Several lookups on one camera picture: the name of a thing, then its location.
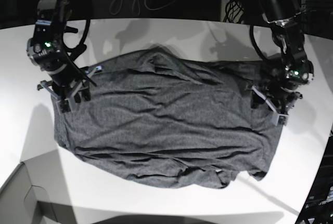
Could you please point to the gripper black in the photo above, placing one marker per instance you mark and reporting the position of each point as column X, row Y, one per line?
column 70, row 84
column 277, row 99

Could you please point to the dark grey t-shirt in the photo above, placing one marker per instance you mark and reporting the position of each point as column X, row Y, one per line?
column 166, row 122

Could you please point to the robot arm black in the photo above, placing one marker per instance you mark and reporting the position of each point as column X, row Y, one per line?
column 46, row 48
column 293, row 69

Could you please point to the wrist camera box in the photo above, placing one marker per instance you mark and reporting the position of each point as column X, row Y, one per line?
column 279, row 119
column 63, row 106

